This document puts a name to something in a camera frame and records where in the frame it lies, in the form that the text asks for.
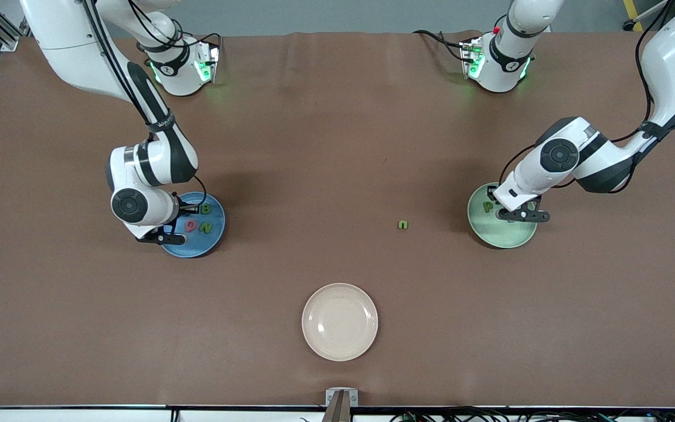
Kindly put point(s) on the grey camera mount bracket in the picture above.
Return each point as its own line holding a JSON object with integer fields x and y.
{"x": 341, "y": 404}

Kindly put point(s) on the blue plate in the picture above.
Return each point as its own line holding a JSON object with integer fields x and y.
{"x": 208, "y": 245}

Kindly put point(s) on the beige plate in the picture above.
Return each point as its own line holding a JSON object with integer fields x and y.
{"x": 340, "y": 322}

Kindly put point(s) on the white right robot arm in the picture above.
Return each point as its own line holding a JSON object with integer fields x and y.
{"x": 68, "y": 35}

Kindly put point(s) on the green plate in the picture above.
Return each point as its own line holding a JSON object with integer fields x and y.
{"x": 507, "y": 237}

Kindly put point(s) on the green foam letter N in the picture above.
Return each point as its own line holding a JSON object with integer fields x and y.
{"x": 205, "y": 228}

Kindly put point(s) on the black table edge strip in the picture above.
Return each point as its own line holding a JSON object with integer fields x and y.
{"x": 244, "y": 407}

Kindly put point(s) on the grey bar with black foot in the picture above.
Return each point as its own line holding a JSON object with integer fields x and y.
{"x": 629, "y": 25}

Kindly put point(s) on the green foam letter d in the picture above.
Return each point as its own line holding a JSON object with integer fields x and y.
{"x": 484, "y": 207}

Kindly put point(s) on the green foam letter B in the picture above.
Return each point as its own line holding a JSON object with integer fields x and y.
{"x": 207, "y": 208}

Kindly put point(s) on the red foam letter Q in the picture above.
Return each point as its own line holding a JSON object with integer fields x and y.
{"x": 187, "y": 227}

